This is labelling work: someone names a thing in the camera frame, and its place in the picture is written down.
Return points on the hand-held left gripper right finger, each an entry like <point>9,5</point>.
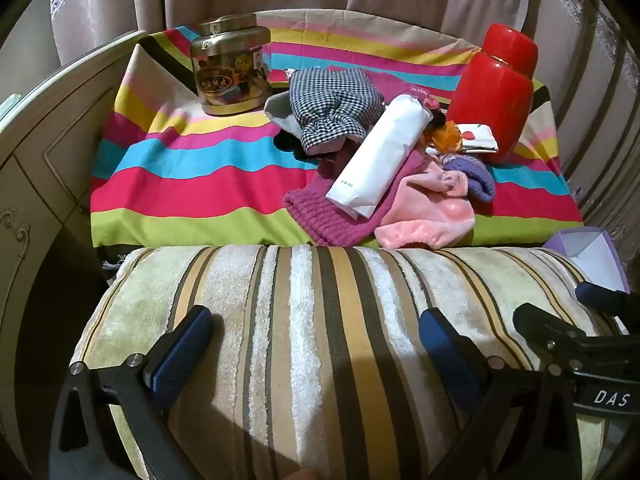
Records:
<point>442,350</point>

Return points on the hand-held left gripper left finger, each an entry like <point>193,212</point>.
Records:
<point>180,355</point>

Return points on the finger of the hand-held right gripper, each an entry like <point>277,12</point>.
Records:
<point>600,297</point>
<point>542,327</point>

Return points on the white dotted cloth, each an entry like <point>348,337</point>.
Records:
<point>480,137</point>

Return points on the purple paper box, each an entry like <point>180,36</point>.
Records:
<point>595,255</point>

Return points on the beige striped cushion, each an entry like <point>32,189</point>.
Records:
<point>320,335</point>

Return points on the pink fleece cloth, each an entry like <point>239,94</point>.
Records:
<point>425,220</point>

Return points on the purple knit cloth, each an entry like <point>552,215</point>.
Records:
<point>475,180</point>

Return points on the colourful striped cloth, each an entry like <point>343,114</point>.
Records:
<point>200,175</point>

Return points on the magenta ribbed towel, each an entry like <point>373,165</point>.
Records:
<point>320,210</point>

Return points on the white tissue packet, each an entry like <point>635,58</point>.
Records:
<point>380,155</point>

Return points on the orange ribbon bundle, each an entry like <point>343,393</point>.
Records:
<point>442,137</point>

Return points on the red ceramic jar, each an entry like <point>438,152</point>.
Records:
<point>510,45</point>
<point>490,100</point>

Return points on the grey cloth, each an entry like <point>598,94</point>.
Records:
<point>279,110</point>

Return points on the magenta embroidered cloth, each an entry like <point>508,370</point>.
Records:
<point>400,85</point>

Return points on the black white checked cloth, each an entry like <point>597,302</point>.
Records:
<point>330,105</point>

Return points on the gold tin jar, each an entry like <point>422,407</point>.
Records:
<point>230,70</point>

